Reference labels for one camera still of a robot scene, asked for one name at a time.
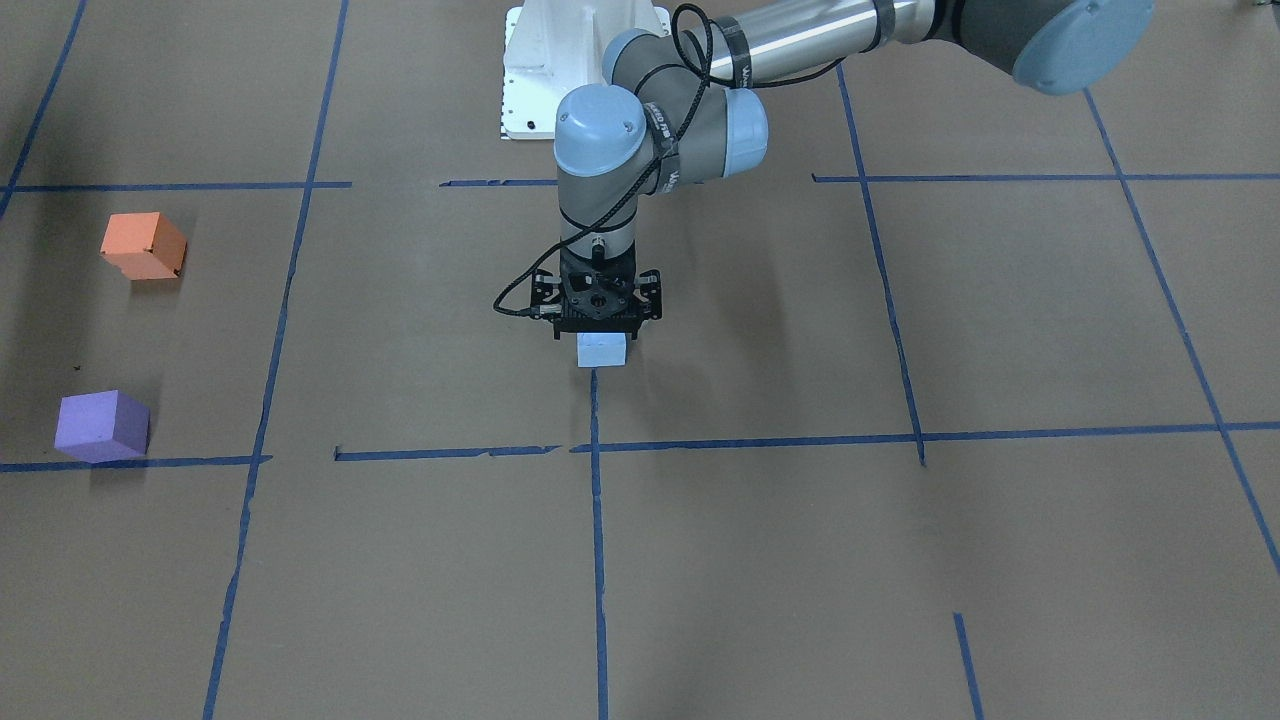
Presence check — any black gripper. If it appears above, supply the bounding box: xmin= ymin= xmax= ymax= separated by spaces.
xmin=553 ymin=247 xmax=643 ymax=337

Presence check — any light blue foam block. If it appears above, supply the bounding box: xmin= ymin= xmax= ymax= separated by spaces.
xmin=576 ymin=332 xmax=628 ymax=369

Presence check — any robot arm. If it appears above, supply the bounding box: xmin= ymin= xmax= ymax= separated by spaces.
xmin=518 ymin=1 xmax=1155 ymax=336

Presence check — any orange foam block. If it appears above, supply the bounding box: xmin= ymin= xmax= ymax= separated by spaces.
xmin=99 ymin=211 xmax=187 ymax=281

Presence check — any purple foam block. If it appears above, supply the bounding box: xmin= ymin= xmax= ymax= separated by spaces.
xmin=54 ymin=389 xmax=150 ymax=464

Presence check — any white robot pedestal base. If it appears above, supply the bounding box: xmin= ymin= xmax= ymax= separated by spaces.
xmin=500 ymin=1 xmax=669 ymax=141

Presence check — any black camera cable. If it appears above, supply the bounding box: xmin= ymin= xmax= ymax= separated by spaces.
xmin=493 ymin=3 xmax=851 ymax=319

